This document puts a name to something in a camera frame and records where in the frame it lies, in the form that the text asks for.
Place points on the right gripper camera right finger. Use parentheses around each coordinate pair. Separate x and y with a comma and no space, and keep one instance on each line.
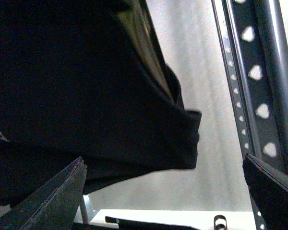
(269,190)

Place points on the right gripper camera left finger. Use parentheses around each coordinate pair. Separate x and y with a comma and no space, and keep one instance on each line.
(53,206)

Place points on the black printed t-shirt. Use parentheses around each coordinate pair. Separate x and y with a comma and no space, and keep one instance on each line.
(87,78)

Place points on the perforated grey metal upright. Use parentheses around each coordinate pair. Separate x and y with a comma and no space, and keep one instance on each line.
(255,52)

